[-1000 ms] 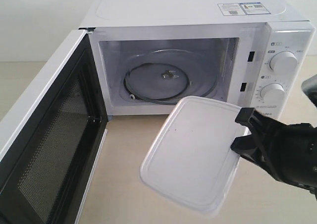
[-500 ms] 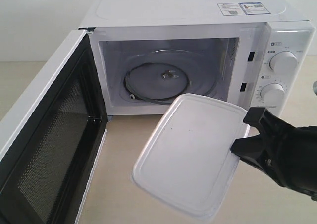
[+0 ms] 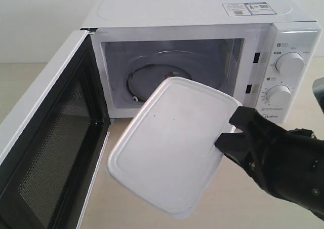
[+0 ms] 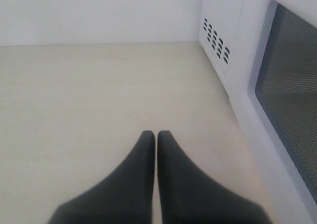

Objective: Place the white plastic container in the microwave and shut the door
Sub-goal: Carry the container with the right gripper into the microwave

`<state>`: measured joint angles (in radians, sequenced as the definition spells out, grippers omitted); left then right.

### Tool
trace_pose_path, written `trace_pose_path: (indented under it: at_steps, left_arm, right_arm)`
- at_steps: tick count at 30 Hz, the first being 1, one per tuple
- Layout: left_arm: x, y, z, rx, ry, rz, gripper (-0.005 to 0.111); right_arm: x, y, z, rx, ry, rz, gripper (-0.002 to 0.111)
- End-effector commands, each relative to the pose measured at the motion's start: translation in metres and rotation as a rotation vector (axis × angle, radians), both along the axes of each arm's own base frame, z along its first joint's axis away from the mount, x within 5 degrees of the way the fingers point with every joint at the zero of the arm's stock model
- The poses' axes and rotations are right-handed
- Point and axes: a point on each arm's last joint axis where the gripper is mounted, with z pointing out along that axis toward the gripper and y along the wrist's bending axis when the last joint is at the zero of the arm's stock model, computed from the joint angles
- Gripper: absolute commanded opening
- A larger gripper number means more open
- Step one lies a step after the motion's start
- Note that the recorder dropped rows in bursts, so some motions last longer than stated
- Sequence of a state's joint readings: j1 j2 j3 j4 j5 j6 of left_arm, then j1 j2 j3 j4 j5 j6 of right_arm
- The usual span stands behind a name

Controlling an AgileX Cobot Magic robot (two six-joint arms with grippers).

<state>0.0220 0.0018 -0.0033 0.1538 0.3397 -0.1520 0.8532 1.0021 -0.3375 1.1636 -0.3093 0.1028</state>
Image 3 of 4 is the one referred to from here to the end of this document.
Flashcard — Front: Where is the black turntable roller ring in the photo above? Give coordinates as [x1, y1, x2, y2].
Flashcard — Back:
[126, 64, 178, 103]

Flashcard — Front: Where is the white plastic food container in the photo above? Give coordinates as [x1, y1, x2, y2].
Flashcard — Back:
[107, 77, 240, 218]

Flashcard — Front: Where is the glass turntable plate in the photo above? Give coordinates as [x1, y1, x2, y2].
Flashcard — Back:
[118, 50, 225, 108]

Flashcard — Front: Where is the white Midea microwave oven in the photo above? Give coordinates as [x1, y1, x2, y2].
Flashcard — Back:
[82, 0, 322, 123]

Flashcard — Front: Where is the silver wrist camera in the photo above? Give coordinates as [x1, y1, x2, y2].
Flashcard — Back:
[312, 77, 324, 111]

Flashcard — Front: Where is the white upper power knob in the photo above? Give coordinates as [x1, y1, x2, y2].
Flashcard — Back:
[275, 52, 305, 76]

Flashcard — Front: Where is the white lower timer knob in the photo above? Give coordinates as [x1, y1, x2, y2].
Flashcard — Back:
[265, 85, 291, 106]

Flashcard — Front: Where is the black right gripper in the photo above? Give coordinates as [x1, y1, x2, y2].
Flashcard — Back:
[214, 106, 323, 211]

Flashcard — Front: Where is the white microwave door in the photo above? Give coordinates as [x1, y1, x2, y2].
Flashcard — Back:
[1, 30, 110, 228]

